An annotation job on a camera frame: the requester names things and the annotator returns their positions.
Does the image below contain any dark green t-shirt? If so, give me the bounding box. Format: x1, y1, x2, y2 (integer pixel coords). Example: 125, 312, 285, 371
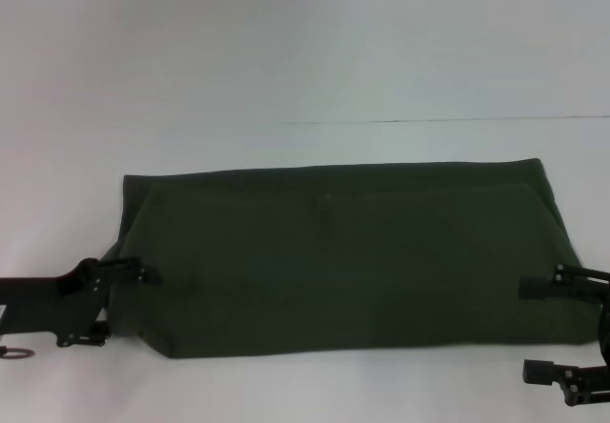
102, 157, 590, 361

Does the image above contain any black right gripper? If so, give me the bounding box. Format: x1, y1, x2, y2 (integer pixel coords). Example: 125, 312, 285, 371
518, 263, 610, 408

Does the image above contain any left arm cable with plug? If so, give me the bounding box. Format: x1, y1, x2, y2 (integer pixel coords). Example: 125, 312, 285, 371
0, 345, 37, 362

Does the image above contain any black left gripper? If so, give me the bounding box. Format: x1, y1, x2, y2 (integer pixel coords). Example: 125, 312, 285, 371
0, 255, 163, 349

